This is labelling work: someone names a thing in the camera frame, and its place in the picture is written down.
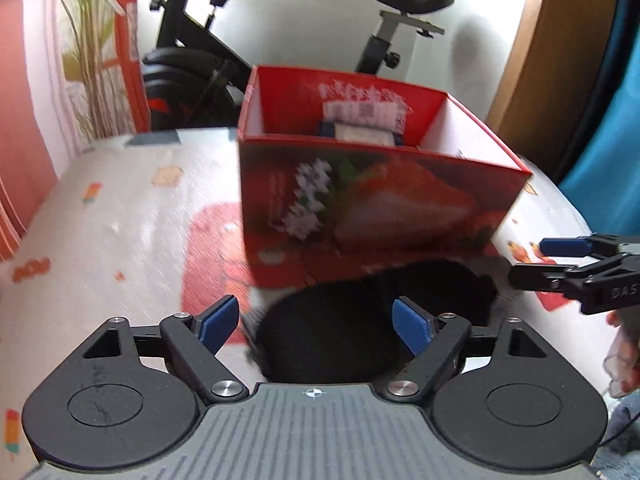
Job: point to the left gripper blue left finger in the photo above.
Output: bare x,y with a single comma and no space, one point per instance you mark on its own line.
217,324

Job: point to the brown wooden door frame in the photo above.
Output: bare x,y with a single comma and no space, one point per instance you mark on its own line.
552,66

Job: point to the pink orange printed curtain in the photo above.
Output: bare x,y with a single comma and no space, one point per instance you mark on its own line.
70,76

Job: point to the white plastic pouch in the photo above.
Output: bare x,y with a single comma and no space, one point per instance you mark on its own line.
363,135

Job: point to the right hand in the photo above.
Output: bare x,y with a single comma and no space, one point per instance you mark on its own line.
622,362

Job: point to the blue curtain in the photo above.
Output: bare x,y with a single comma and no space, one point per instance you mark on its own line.
602,164

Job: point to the printed white table mat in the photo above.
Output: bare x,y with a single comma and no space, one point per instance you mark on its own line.
143,231

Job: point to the black sleep eye mask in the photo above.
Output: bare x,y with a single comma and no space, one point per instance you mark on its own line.
341,332

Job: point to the black exercise bike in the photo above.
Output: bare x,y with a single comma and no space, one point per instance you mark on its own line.
197,72

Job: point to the red strawberry cardboard box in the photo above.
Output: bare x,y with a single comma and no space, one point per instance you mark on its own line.
317,210

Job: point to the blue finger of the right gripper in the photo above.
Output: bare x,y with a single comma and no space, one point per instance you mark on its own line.
543,278
577,246

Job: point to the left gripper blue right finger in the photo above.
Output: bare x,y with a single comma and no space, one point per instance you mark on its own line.
413,329

